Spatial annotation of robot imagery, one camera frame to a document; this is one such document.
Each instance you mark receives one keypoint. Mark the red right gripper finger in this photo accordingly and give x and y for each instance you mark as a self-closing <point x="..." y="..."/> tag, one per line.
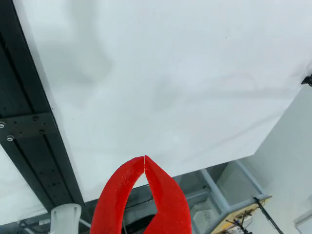
<point x="168" y="202"/>

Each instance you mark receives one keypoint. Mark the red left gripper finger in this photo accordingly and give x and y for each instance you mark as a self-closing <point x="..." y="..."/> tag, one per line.
<point x="109" y="202"/>

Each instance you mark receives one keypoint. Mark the wooden board with electronics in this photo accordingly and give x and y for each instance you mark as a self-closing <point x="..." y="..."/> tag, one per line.
<point x="246" y="209"/>

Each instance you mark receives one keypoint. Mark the thin black stand rod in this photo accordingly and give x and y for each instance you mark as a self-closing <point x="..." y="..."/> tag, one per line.
<point x="268" y="214"/>

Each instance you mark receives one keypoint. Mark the grey metal frame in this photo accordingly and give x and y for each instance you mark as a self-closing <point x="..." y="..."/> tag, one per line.
<point x="214" y="192"/>

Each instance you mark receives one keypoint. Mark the white plastic post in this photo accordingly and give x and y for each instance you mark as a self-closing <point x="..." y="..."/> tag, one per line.
<point x="64" y="219"/>

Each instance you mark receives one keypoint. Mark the long black aluminium rail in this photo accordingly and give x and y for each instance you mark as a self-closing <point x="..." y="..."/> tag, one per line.
<point x="41" y="165"/>

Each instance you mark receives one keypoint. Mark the black rail joint plate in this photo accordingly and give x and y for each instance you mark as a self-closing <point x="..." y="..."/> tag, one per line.
<point x="26" y="126"/>

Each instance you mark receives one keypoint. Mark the black camera boom stand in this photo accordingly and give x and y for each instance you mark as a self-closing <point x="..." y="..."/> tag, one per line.
<point x="307" y="80"/>

